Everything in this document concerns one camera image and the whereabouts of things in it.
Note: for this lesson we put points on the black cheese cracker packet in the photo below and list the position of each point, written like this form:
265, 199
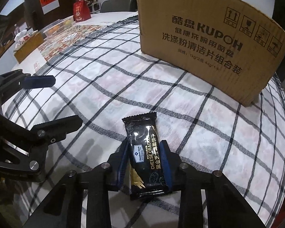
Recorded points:
146, 167

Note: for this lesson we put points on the tissue pack in box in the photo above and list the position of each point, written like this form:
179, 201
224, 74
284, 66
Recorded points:
26, 42

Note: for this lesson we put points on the round snack tray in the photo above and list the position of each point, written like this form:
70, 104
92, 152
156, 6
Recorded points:
58, 26

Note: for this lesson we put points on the patterned table mat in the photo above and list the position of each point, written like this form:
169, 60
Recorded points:
55, 44

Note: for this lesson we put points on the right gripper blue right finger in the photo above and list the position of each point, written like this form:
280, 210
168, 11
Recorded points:
177, 174

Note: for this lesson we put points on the red gift bag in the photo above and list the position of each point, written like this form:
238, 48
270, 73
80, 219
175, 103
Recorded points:
81, 11

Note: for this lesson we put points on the grey dining chair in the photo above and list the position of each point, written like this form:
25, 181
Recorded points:
118, 6

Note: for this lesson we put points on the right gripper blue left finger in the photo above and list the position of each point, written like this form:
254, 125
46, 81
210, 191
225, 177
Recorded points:
112, 172

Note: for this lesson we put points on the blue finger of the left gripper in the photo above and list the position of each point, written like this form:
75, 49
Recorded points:
14, 81
56, 130

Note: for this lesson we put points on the brown cardboard box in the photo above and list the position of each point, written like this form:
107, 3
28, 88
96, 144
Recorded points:
227, 43

